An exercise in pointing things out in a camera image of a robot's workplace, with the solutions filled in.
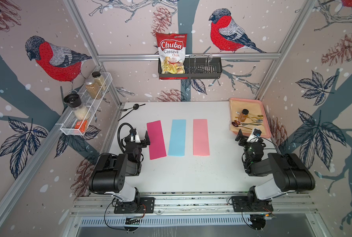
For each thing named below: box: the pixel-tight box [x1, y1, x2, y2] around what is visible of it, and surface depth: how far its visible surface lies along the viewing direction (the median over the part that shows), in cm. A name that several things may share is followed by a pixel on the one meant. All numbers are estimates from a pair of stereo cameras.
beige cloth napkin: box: [229, 99, 268, 136], surface depth 112 cm
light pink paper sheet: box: [192, 118, 211, 157], surface depth 103 cm
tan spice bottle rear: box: [91, 71, 106, 91], surface depth 82 cm
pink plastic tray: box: [228, 97, 272, 139], surface depth 111 cm
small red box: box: [74, 119, 88, 133], surface depth 68 cm
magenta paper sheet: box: [146, 119, 167, 160], surface depth 100 cm
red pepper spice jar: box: [238, 108, 250, 123], surface depth 105 cm
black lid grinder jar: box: [63, 93, 91, 121], surface depth 67 cm
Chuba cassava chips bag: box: [155, 32, 188, 80], surface depth 85 cm
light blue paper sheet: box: [168, 119, 186, 158], surface depth 103 cm
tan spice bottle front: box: [85, 79, 102, 100], surface depth 78 cm
